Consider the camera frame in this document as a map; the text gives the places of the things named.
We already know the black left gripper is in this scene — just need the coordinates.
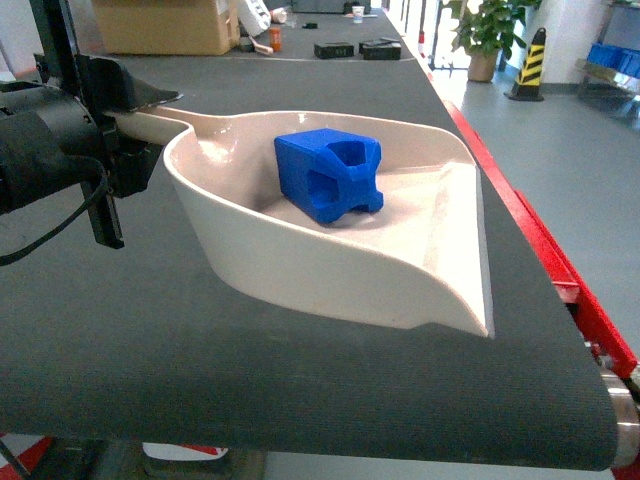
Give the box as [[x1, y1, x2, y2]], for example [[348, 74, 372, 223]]
[[30, 1, 182, 249]]

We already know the blue 3D-printed part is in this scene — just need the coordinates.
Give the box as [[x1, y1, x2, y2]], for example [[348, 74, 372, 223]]
[[274, 128, 384, 224]]

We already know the beige plastic dustpan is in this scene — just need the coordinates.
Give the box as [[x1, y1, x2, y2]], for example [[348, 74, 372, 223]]
[[116, 107, 495, 337]]

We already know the metal shelf rack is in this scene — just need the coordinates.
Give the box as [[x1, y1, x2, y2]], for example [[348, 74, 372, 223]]
[[576, 1, 639, 130]]

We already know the large cardboard box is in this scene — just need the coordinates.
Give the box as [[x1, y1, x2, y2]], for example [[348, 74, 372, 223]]
[[92, 0, 240, 56]]

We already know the orange can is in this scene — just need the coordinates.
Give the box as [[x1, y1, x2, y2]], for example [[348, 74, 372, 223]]
[[269, 26, 282, 52]]

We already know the black box left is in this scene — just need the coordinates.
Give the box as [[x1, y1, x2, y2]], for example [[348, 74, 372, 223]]
[[314, 42, 355, 60]]

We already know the black box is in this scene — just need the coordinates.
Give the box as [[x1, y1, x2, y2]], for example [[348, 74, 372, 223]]
[[314, 42, 355, 60], [359, 38, 402, 61]]

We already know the black box right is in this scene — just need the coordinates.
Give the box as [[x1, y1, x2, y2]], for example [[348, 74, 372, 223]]
[[359, 38, 402, 61]]

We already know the green potted plant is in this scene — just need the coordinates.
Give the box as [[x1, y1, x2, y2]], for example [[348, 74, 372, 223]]
[[444, 0, 541, 83]]

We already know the yellow black traffic cone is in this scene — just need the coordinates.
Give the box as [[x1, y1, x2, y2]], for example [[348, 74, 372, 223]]
[[504, 27, 547, 102]]

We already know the wooden handled brush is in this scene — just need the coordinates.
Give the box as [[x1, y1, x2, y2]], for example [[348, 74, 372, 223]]
[[239, 36, 274, 56]]

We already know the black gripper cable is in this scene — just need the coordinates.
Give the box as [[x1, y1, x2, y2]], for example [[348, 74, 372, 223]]
[[0, 157, 110, 267]]

